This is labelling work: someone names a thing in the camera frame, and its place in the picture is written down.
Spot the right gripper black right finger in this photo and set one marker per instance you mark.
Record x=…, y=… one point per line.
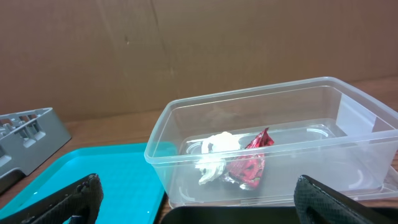
x=318, y=203

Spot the grey dishwasher rack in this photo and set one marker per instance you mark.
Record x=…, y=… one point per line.
x=29, y=138

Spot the clear plastic waste bin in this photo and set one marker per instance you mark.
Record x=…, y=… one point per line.
x=321, y=127

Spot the teal plastic tray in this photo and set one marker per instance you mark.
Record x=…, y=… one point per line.
x=132, y=190

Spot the white tissue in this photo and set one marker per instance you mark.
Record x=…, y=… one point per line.
x=211, y=166

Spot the black waste tray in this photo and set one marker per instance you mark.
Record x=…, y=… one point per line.
x=265, y=215

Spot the red snack wrapper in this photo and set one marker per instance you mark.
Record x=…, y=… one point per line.
x=247, y=171

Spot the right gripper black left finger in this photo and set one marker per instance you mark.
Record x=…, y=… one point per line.
x=78, y=202

